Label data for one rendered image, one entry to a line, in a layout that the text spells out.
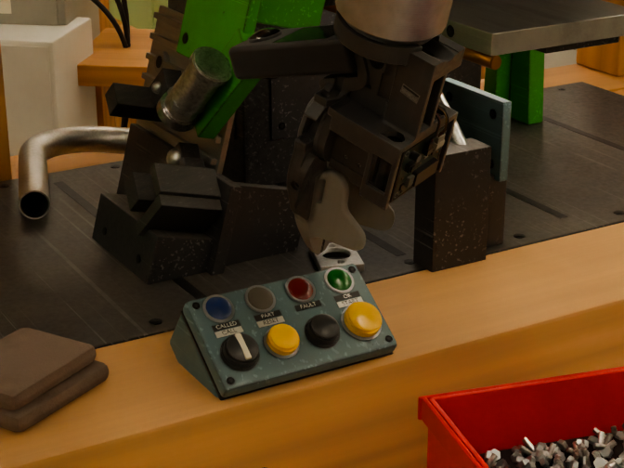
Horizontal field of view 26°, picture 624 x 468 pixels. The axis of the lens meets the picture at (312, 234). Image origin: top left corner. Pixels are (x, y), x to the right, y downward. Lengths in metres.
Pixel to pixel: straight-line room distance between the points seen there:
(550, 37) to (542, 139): 0.48
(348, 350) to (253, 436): 0.10
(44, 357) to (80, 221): 0.35
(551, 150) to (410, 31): 0.70
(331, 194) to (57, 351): 0.23
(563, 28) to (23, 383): 0.51
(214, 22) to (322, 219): 0.28
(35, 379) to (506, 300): 0.41
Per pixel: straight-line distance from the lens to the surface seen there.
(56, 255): 1.26
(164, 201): 1.16
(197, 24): 1.23
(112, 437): 0.95
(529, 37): 1.10
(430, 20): 0.87
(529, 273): 1.21
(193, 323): 1.00
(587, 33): 1.14
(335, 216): 0.97
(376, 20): 0.86
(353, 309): 1.03
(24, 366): 0.99
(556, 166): 1.49
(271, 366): 0.99
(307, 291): 1.04
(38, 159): 1.43
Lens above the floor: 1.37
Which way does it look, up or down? 22 degrees down
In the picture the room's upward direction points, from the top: straight up
